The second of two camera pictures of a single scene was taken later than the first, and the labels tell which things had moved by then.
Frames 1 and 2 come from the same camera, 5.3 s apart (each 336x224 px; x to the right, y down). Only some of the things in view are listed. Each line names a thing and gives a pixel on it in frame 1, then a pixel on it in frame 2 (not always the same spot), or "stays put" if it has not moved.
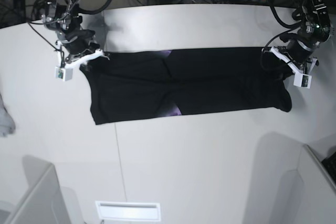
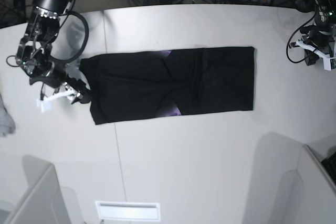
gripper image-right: (300, 52) to (319, 36)
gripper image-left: (76, 41) to (56, 75)
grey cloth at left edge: (7, 125) stays put
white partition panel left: (43, 202) stays put
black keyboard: (329, 163) stays put
